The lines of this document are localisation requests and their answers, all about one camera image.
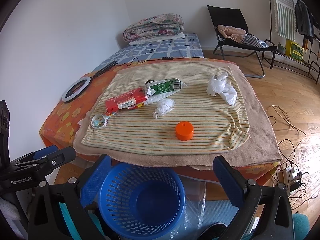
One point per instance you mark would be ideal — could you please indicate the peach clothes on chair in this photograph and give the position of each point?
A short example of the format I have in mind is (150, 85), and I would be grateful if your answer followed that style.
(233, 33)

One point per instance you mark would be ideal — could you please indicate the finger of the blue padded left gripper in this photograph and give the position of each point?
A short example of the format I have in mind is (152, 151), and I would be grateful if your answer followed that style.
(44, 152)
(59, 158)

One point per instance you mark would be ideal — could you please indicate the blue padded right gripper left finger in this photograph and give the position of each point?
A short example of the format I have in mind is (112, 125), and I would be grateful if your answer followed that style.
(92, 179)

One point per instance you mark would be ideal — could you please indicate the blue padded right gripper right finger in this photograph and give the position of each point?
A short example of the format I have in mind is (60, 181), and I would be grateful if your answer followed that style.
(231, 181)

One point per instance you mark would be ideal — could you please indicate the green white milk carton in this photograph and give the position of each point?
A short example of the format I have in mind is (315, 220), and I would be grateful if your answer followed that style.
(153, 87)

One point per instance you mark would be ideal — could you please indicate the orange plastic cap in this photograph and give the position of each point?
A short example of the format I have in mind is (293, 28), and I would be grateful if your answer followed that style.
(184, 131)

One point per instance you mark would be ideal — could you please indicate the beige blanket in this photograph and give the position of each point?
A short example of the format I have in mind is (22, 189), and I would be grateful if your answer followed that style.
(255, 119)

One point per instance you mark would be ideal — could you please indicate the black folding chair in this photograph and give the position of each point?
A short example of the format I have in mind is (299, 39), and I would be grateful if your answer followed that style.
(234, 18)

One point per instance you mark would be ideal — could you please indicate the clear plastic sheet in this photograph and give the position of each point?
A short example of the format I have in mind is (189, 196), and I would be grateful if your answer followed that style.
(191, 221)

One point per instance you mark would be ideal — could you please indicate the folded floral quilt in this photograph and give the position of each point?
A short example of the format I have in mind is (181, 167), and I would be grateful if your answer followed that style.
(160, 25)

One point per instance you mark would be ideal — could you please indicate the blue checked bed sheet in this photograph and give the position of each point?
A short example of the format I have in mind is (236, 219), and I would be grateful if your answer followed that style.
(188, 46)

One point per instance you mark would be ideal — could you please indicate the red snack box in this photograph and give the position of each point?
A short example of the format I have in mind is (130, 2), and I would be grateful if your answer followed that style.
(128, 99)

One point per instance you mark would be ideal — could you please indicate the dark hanging jacket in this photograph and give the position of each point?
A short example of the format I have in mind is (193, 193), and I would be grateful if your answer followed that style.
(304, 25)

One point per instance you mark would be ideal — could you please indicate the yellow crate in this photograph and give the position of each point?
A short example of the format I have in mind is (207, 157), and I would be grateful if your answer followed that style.
(294, 50)

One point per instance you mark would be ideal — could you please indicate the orange floral bed sheet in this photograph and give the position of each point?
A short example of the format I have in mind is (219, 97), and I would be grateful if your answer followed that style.
(65, 114)

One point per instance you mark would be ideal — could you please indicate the green striped hanging towel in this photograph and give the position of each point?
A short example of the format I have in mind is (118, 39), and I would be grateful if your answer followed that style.
(285, 18)

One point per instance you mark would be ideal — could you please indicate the white ring light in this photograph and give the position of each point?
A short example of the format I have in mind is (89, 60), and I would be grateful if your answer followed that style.
(76, 89)

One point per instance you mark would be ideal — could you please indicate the striped garment on chair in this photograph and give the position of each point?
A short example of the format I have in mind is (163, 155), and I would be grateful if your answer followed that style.
(252, 41)

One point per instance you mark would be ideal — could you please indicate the light blue floor mat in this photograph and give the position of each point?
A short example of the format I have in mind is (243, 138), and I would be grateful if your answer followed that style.
(217, 216)

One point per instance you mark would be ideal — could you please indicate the white colourful long wrapper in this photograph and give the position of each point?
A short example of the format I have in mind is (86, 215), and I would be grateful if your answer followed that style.
(152, 99)

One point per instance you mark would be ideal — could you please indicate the small colourful foil wrapper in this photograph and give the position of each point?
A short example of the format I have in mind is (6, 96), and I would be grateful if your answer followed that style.
(100, 121)

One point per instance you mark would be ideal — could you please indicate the blue plastic waste basket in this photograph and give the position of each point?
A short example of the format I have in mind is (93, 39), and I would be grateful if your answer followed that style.
(141, 202)

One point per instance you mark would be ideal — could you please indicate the black metal clothes rack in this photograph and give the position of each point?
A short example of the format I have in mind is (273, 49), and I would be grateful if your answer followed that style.
(309, 67)

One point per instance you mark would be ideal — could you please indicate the white plastic bag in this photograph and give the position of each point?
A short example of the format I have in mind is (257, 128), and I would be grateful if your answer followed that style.
(218, 85)

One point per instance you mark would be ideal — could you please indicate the white tissue ball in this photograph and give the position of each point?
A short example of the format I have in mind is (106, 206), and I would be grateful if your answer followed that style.
(163, 107)

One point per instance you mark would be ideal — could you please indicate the power strip with chargers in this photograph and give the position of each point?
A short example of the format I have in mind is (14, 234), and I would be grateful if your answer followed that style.
(292, 178)

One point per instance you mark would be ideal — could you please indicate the striped yellow towel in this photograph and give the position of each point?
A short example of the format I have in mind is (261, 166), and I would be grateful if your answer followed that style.
(218, 127)

